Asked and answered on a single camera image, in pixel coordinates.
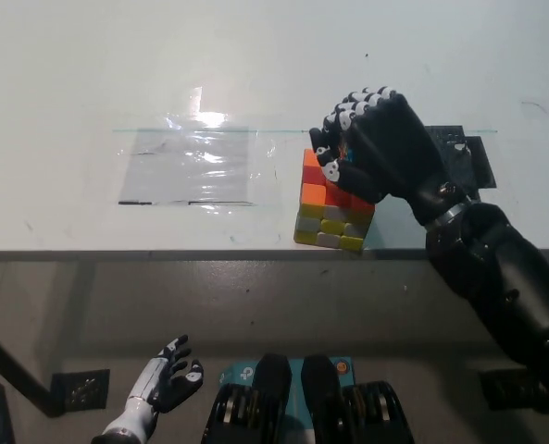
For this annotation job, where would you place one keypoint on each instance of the black diagonal table brace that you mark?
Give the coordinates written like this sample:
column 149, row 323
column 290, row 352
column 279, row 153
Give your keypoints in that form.
column 10, row 365

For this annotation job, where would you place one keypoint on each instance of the big orange yellow puzzle cube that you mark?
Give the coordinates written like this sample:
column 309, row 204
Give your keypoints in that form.
column 329, row 226

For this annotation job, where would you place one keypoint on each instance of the black and white right hand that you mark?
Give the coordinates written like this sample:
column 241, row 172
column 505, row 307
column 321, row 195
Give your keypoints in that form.
column 390, row 148

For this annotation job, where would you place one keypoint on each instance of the black tape patch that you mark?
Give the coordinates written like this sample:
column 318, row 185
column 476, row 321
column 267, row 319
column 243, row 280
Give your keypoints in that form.
column 480, row 162

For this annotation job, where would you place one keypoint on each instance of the clear plastic sheet patch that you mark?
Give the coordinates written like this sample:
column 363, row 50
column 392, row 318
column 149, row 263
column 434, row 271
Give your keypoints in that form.
column 186, row 166

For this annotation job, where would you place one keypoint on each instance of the white and black left hand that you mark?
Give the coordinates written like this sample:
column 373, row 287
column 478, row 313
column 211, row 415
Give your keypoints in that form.
column 174, row 390

